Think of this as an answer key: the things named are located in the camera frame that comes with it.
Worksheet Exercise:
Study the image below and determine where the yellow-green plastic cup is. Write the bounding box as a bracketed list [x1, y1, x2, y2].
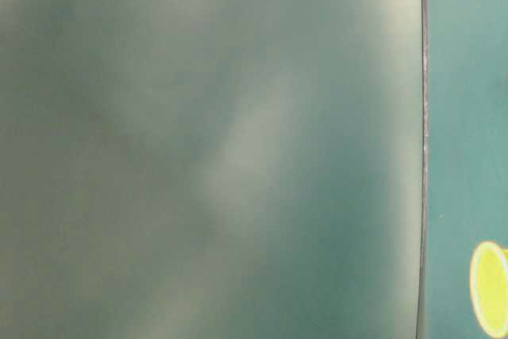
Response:
[469, 241, 507, 338]

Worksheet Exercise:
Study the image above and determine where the blurry grey-green foreground panel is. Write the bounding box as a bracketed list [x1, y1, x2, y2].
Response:
[1, 0, 422, 338]

